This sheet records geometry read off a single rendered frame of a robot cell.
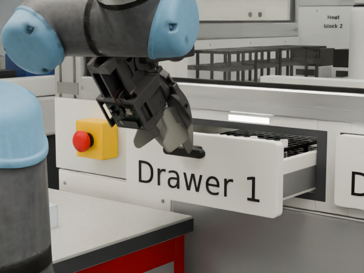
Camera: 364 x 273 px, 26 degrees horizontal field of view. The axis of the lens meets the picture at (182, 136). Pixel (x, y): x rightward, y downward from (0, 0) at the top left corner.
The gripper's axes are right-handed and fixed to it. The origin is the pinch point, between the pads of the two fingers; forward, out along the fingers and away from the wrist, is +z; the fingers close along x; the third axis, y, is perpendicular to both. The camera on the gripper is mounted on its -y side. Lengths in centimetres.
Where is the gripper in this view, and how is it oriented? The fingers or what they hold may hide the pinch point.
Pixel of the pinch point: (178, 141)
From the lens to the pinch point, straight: 117.0
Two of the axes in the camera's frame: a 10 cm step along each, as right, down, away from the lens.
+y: -5.0, 6.7, -5.5
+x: 7.9, 0.9, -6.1
